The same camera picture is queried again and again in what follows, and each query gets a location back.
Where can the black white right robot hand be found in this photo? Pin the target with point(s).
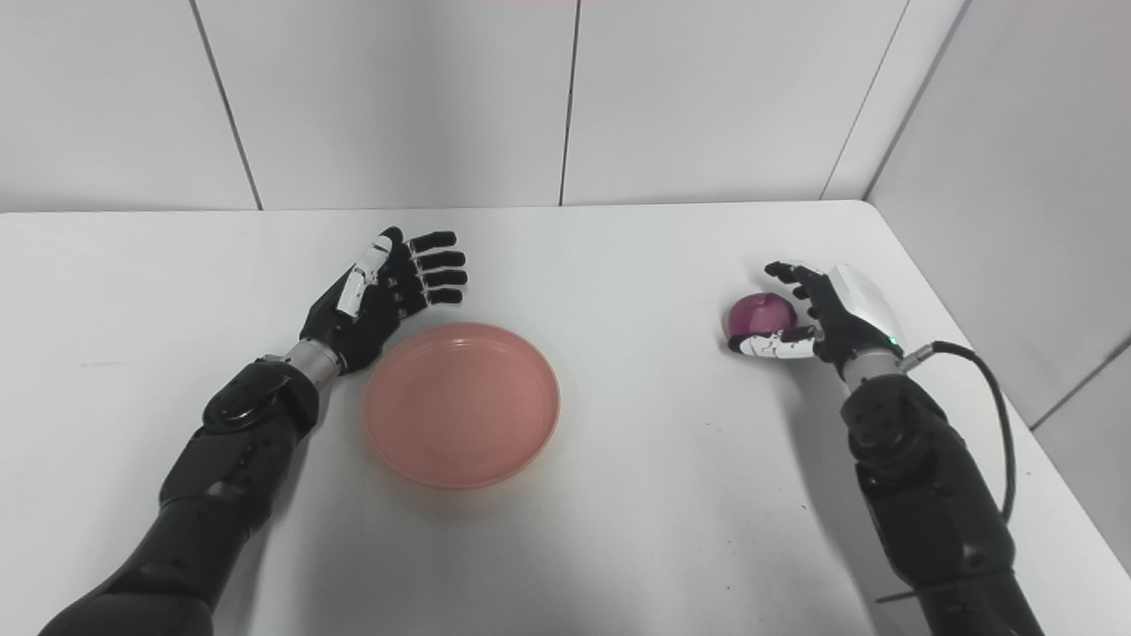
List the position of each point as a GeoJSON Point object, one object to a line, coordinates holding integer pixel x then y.
{"type": "Point", "coordinates": [839, 322]}

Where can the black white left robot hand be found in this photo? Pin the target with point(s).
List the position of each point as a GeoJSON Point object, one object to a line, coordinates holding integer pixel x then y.
{"type": "Point", "coordinates": [362, 314]}

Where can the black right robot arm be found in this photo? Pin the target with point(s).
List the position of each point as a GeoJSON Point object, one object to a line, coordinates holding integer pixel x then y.
{"type": "Point", "coordinates": [928, 503]}

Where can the pink round plate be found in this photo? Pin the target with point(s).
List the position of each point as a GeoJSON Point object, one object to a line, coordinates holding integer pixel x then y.
{"type": "Point", "coordinates": [461, 405]}

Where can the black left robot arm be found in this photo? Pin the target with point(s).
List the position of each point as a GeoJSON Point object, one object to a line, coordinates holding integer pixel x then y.
{"type": "Point", "coordinates": [203, 495]}

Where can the purple red onion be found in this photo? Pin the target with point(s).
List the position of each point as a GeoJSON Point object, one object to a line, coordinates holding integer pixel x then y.
{"type": "Point", "coordinates": [755, 315]}

